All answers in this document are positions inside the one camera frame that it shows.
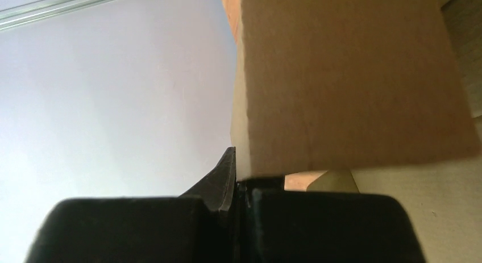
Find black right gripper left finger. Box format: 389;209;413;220
26;147;235;262

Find brown cardboard box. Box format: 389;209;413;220
231;0;481;262

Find left aluminium wall post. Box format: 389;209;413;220
1;0;114;31

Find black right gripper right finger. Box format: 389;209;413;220
238;177;426;262

